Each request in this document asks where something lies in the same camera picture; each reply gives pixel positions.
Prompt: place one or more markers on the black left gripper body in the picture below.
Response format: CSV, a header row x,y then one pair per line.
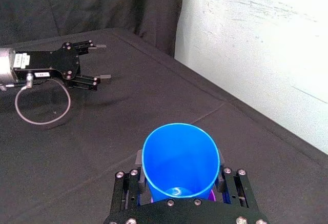
x,y
51,63

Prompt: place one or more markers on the black hanging curtain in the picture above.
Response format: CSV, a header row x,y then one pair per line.
x,y
102,3

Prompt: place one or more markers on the purple plastic cup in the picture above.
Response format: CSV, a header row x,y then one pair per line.
x,y
212,196

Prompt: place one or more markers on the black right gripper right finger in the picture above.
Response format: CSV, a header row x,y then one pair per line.
x,y
241,188

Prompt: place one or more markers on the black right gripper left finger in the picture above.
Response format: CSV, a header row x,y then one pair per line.
x,y
120,190

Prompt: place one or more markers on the black table cloth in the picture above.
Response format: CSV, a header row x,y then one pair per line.
x,y
128,121

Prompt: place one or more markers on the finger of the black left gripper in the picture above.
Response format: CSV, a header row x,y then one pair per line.
x,y
87,81
85,46

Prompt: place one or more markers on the blue plastic cup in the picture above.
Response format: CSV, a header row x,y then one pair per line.
x,y
179,157

